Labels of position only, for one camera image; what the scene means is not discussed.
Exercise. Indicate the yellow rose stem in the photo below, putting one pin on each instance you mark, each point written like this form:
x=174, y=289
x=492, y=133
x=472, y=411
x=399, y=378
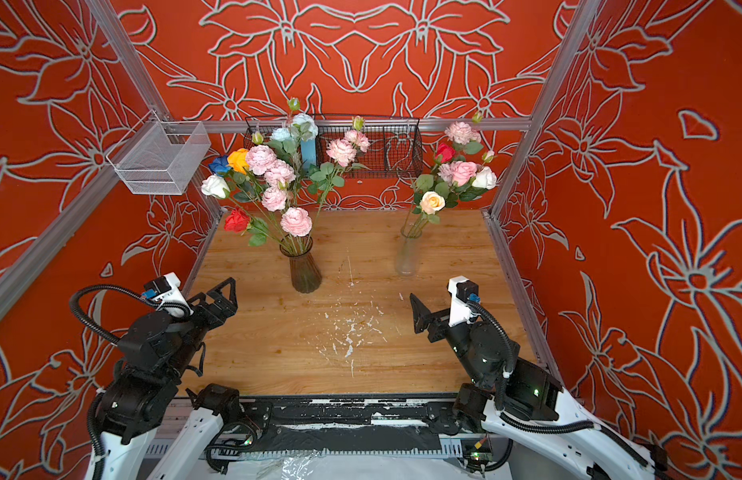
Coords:
x=239, y=161

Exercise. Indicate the white rose bud stem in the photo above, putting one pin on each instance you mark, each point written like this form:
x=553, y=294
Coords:
x=213, y=187

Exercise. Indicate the pale blue peony stem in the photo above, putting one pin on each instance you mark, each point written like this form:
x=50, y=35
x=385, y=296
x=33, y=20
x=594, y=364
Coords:
x=295, y=127

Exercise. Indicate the blue card in basket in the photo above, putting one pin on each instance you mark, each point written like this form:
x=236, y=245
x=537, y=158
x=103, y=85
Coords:
x=309, y=154

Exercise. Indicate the aluminium frame post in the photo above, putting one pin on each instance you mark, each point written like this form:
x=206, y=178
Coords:
x=110, y=24
x=570, y=44

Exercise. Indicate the pink rose stem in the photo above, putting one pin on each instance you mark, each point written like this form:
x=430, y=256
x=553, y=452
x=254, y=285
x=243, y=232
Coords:
x=458, y=175

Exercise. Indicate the pink peony stem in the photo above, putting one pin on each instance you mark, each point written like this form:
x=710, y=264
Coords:
x=292, y=225
x=464, y=138
x=273, y=171
x=342, y=157

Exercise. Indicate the aluminium back crossbar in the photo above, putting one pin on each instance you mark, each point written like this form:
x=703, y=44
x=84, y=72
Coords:
x=426, y=125

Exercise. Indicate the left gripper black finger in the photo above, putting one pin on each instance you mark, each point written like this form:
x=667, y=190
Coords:
x=197, y=301
x=224, y=295

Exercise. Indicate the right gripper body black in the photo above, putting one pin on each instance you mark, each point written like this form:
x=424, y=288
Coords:
x=460, y=339

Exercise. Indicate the aluminium frame post left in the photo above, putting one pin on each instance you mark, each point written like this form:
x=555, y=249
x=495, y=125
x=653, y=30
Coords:
x=110, y=24

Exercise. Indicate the clear acrylic wall box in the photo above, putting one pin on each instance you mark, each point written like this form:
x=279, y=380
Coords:
x=159, y=157

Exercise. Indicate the brown glass vase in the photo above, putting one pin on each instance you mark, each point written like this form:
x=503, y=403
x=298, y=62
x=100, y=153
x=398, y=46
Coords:
x=306, y=276

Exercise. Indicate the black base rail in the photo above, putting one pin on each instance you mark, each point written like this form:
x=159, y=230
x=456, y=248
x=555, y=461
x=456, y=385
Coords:
x=419, y=425

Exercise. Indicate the clear ribbed glass vase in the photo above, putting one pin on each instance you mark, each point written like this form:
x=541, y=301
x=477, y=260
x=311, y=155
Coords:
x=408, y=255

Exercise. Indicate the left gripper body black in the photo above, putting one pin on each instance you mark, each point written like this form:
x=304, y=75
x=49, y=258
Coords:
x=206, y=318

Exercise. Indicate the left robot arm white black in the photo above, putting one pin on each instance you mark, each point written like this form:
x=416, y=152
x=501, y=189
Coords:
x=158, y=348

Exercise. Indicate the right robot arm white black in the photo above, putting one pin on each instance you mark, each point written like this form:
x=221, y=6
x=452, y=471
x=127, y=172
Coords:
x=517, y=399

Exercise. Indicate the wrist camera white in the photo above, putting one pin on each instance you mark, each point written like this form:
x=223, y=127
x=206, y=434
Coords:
x=165, y=292
x=462, y=290

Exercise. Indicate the aluminium frame post right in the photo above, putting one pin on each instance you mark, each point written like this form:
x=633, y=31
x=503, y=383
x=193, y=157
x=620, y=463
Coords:
x=570, y=44

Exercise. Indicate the red rose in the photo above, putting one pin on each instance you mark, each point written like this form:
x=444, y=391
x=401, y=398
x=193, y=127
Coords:
x=258, y=230

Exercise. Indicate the black wire basket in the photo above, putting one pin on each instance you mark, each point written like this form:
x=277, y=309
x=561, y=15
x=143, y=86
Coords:
x=395, y=152

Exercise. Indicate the blue rose stem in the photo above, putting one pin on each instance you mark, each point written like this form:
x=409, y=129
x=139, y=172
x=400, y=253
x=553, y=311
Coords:
x=220, y=166

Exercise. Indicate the red rose stem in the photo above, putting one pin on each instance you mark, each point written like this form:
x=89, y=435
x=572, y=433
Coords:
x=444, y=153

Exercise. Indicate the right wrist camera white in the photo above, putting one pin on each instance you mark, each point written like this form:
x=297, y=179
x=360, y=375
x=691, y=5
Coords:
x=462, y=290

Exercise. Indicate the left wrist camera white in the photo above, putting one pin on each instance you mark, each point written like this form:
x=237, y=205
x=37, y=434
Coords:
x=165, y=292

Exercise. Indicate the peach rose stem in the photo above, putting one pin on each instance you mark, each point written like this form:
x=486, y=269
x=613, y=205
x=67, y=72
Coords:
x=426, y=212

